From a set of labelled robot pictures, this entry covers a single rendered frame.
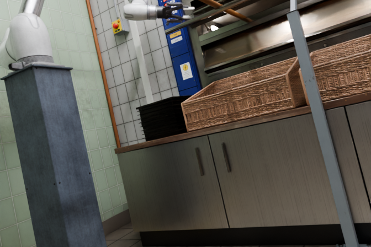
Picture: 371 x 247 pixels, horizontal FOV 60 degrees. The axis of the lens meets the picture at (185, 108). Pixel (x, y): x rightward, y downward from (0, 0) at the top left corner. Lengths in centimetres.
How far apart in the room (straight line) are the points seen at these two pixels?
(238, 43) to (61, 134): 119
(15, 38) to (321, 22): 153
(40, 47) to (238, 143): 98
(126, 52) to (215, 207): 142
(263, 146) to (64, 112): 89
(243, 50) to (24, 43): 121
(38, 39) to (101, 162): 119
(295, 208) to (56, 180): 99
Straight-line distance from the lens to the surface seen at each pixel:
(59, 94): 153
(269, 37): 201
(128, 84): 251
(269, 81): 147
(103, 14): 274
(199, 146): 158
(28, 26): 161
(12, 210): 208
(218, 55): 211
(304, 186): 145
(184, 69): 219
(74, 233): 149
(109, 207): 251
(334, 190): 137
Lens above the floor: 60
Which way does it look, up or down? 4 degrees up
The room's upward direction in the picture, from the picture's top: 13 degrees counter-clockwise
